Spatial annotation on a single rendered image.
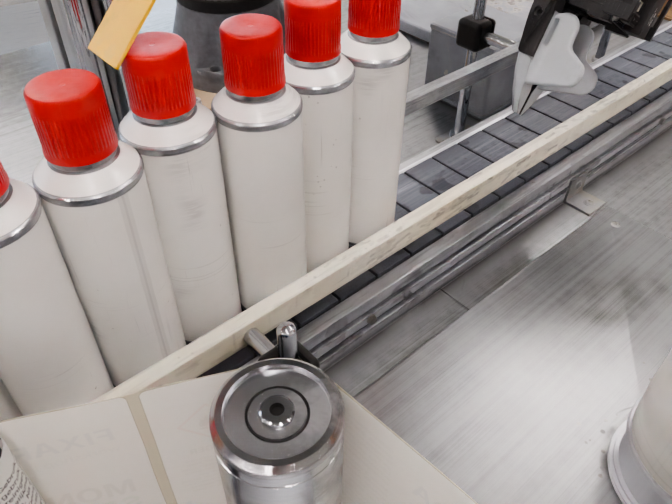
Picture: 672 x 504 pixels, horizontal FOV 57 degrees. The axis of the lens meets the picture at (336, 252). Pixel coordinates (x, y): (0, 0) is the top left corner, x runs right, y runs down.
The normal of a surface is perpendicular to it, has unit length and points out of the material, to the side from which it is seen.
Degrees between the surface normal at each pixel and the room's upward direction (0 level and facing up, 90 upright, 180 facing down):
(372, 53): 42
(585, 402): 0
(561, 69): 63
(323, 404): 0
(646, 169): 0
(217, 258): 90
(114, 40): 46
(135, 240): 90
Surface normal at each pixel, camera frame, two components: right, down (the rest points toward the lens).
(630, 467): -1.00, 0.04
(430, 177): 0.01, -0.73
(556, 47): -0.66, 0.06
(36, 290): 0.80, 0.41
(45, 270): 0.93, 0.26
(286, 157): 0.65, 0.52
